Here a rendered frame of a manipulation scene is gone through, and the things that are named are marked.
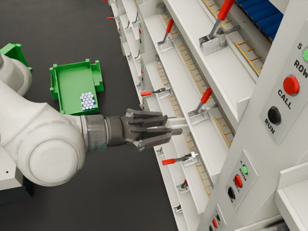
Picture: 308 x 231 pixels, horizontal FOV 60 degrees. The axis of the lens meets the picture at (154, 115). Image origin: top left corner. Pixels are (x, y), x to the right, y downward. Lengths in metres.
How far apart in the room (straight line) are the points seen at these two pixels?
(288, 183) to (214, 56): 0.23
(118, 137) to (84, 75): 1.03
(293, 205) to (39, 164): 0.33
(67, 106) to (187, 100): 1.04
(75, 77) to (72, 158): 1.24
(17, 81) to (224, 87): 0.86
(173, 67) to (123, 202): 0.72
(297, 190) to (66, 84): 1.44
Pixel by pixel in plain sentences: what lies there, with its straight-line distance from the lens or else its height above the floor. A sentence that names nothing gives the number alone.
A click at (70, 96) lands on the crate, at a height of 0.05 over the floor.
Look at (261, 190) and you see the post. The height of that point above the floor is 0.84.
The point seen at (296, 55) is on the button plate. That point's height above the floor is 1.02.
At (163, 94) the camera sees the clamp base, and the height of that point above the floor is 0.51.
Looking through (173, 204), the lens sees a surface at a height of 0.11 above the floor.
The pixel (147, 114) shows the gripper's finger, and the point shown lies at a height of 0.61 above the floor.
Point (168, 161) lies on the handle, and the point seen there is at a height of 0.52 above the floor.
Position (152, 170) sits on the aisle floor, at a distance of 1.31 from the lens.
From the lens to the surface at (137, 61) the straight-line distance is 1.35.
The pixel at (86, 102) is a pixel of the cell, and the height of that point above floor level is 0.08.
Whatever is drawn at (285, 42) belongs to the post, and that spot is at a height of 1.02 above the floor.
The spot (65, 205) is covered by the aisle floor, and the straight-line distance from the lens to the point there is 1.30.
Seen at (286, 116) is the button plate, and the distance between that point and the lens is 0.29.
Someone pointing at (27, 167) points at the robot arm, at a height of 0.81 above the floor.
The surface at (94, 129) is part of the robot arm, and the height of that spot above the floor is 0.67.
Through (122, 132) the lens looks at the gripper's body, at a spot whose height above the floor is 0.65.
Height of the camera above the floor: 1.16
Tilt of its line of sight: 51 degrees down
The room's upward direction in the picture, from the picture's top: straight up
